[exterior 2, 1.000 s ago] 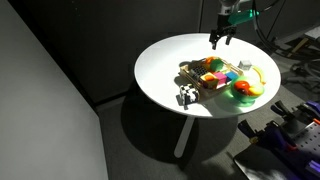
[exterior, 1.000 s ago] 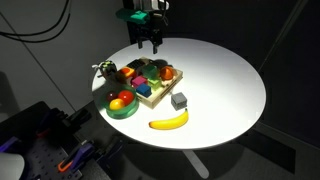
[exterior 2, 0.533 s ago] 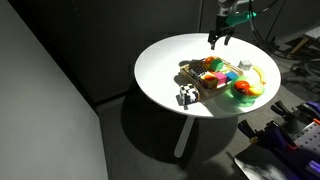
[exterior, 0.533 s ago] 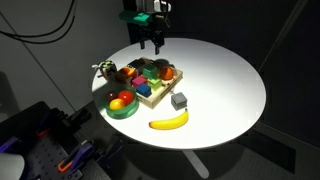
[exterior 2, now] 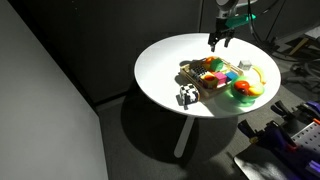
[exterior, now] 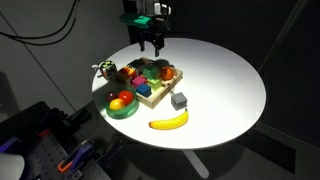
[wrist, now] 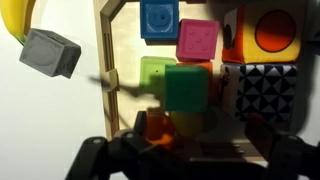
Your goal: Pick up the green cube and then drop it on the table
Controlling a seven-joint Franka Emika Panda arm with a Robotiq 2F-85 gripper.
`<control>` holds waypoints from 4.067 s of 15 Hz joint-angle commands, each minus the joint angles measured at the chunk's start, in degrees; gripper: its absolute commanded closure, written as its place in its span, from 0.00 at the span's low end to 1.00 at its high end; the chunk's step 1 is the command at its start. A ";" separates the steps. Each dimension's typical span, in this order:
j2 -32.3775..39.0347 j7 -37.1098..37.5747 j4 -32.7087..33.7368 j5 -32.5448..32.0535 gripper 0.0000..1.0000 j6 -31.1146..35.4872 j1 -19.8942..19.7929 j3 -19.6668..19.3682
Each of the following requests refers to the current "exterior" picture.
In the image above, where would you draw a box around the yellow banana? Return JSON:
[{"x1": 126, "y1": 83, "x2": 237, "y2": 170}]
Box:
[{"x1": 148, "y1": 108, "x2": 190, "y2": 130}]

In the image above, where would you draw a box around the dark plum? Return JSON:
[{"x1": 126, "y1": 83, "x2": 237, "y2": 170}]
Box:
[{"x1": 105, "y1": 91, "x2": 119, "y2": 103}]

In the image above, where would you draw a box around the purple clamp orange trigger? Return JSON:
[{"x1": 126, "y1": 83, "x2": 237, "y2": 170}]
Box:
[{"x1": 57, "y1": 141, "x2": 96, "y2": 173}]

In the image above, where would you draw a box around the white table leg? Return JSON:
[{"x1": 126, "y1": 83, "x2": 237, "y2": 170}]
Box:
[{"x1": 182, "y1": 149, "x2": 210, "y2": 179}]

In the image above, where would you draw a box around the pink cube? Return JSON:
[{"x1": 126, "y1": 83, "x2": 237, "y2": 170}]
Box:
[{"x1": 130, "y1": 75, "x2": 148, "y2": 88}]

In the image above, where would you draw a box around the green bowl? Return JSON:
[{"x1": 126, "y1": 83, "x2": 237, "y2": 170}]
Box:
[{"x1": 100, "y1": 85, "x2": 140, "y2": 120}]

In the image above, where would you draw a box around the black handled clamp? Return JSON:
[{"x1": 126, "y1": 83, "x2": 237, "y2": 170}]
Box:
[{"x1": 49, "y1": 108, "x2": 93, "y2": 129}]

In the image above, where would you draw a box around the wooden slatted tray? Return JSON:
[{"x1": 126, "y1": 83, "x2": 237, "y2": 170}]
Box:
[{"x1": 114, "y1": 57, "x2": 184, "y2": 110}]

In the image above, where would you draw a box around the white rounded housing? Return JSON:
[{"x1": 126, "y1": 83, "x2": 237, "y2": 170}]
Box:
[{"x1": 0, "y1": 151, "x2": 26, "y2": 180}]

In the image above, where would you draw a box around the yellow orange fruit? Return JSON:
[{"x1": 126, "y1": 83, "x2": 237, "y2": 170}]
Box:
[{"x1": 109, "y1": 98, "x2": 126, "y2": 111}]

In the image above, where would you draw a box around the red fruit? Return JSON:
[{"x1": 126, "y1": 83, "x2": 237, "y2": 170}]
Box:
[{"x1": 118, "y1": 89, "x2": 135, "y2": 105}]

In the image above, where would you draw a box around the blue cube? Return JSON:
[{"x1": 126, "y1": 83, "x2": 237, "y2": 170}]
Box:
[{"x1": 135, "y1": 83, "x2": 153, "y2": 98}]

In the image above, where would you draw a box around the dark green cube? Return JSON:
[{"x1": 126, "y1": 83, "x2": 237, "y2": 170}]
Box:
[{"x1": 142, "y1": 64, "x2": 158, "y2": 80}]

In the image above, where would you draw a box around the black wall cable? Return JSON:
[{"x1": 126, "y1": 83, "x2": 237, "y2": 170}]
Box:
[
  {"x1": 0, "y1": 0, "x2": 77, "y2": 40},
  {"x1": 0, "y1": 0, "x2": 82, "y2": 47}
]

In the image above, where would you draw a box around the black white triangle cube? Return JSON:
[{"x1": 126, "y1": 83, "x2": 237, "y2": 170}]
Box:
[{"x1": 128, "y1": 58, "x2": 148, "y2": 70}]

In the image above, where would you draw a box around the yellow cube orange circle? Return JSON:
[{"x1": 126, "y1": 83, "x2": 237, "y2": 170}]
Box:
[{"x1": 116, "y1": 65, "x2": 138, "y2": 84}]

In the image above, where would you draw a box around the light green cube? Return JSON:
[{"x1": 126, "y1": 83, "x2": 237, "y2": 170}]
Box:
[{"x1": 147, "y1": 77, "x2": 164, "y2": 92}]

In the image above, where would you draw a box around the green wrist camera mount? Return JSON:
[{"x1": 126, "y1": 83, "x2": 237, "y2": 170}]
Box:
[{"x1": 119, "y1": 13, "x2": 154, "y2": 28}]

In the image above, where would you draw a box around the grey cube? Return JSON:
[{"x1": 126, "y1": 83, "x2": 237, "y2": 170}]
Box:
[{"x1": 170, "y1": 92, "x2": 188, "y2": 111}]

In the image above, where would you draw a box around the perforated metal breadboard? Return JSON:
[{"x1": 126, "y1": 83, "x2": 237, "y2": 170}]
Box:
[{"x1": 19, "y1": 128, "x2": 84, "y2": 180}]

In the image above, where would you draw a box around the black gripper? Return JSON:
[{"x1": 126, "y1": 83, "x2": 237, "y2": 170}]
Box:
[{"x1": 129, "y1": 23, "x2": 166, "y2": 57}]

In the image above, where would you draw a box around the black checkered soft cube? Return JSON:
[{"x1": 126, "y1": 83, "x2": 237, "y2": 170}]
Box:
[{"x1": 92, "y1": 59, "x2": 118, "y2": 81}]

